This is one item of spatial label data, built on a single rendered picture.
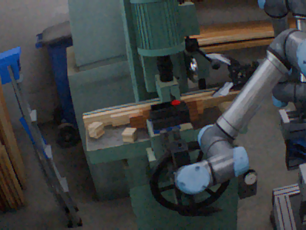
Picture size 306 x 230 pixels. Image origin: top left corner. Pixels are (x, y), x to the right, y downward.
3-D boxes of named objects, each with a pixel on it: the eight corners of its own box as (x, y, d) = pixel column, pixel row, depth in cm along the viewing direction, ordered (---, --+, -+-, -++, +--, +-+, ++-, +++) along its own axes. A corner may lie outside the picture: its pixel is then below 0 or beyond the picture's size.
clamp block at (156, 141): (154, 160, 160) (149, 136, 156) (148, 141, 172) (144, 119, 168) (196, 150, 161) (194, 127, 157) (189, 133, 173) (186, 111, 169)
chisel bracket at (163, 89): (163, 109, 176) (159, 87, 172) (157, 94, 189) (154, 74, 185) (183, 105, 177) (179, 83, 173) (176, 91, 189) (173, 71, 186)
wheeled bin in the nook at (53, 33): (55, 153, 359) (31, 42, 318) (53, 124, 409) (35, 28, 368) (132, 136, 367) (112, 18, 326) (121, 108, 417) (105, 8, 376)
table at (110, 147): (91, 178, 160) (86, 164, 157) (88, 139, 187) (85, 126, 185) (255, 143, 164) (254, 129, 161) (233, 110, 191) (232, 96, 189)
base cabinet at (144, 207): (153, 287, 204) (126, 189, 174) (139, 230, 257) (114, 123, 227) (234, 268, 207) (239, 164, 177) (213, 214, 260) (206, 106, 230)
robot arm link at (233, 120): (280, 14, 122) (185, 136, 132) (295, 21, 112) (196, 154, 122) (300, 37, 127) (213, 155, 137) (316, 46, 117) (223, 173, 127)
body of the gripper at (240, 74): (232, 67, 154) (261, 63, 154) (225, 61, 162) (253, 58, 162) (234, 89, 156) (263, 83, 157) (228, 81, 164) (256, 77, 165)
